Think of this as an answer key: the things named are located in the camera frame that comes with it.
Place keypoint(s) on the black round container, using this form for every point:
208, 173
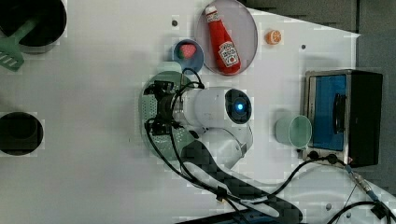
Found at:
20, 133

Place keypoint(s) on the grey round plate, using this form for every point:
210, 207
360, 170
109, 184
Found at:
239, 24

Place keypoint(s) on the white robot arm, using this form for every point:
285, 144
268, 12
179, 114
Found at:
201, 134

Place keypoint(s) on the black cylindrical holder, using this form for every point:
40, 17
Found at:
50, 17

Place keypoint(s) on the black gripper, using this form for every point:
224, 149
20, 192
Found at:
160, 126

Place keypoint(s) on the green plastic strainer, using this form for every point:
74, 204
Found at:
179, 136

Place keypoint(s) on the blue small bowl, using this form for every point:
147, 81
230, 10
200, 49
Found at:
196, 62

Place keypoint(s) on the red ketchup bottle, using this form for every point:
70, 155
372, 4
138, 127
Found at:
226, 55

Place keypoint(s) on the green plastic cup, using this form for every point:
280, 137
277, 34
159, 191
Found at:
294, 131

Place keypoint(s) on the black toaster oven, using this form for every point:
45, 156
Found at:
344, 108

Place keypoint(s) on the green spatula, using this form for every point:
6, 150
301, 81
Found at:
10, 53

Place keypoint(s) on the orange slice toy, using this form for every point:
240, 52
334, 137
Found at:
273, 37

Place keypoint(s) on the red toy strawberry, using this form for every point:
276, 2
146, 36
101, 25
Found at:
186, 51

